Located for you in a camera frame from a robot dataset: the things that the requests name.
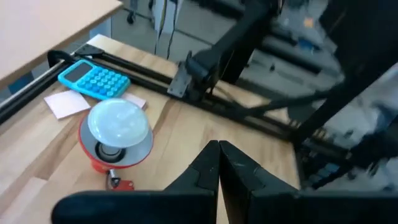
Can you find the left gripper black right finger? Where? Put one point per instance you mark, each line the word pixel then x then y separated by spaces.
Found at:
pixel 280 208

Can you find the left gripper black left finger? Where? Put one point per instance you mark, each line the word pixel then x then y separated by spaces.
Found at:
pixel 155 208

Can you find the red desk lamp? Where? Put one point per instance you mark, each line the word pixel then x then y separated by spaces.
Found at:
pixel 99 166

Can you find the white reflector light bulb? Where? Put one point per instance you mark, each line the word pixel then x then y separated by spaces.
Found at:
pixel 118 121

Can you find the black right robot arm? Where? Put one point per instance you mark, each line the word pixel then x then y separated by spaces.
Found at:
pixel 239 34

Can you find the pink sticky note pad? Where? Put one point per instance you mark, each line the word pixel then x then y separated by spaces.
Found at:
pixel 136 100

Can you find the pink sticky note sheet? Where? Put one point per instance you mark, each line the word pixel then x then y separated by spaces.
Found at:
pixel 66 104

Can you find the blue calculator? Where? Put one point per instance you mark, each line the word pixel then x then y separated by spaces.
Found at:
pixel 99 82

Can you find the black caster wheel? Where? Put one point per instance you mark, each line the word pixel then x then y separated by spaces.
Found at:
pixel 131 18

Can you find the beige wooden desk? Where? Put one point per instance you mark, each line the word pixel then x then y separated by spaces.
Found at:
pixel 46 25

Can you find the black aluminium rig frame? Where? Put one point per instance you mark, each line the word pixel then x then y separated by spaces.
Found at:
pixel 146 74

